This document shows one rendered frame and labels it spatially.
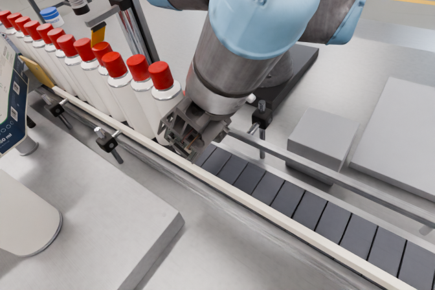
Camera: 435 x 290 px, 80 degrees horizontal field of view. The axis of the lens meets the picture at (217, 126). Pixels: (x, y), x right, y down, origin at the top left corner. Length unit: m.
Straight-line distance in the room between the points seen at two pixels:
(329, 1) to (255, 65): 0.37
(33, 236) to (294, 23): 0.49
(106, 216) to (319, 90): 0.58
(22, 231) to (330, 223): 0.48
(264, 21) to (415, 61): 0.75
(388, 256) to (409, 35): 0.72
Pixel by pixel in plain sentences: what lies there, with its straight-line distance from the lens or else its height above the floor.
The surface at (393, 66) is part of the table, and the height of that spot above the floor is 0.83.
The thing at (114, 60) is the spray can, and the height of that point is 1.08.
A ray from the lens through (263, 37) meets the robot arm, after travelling 0.20.
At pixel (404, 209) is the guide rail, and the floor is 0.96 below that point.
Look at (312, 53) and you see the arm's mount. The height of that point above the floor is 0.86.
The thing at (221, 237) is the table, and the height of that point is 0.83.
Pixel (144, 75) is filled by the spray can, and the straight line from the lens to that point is 0.46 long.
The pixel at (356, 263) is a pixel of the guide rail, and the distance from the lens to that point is 0.42.
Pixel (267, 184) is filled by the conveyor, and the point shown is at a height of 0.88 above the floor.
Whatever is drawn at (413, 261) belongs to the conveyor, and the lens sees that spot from 0.49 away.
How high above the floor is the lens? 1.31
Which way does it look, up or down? 47 degrees down
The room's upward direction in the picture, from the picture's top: 11 degrees counter-clockwise
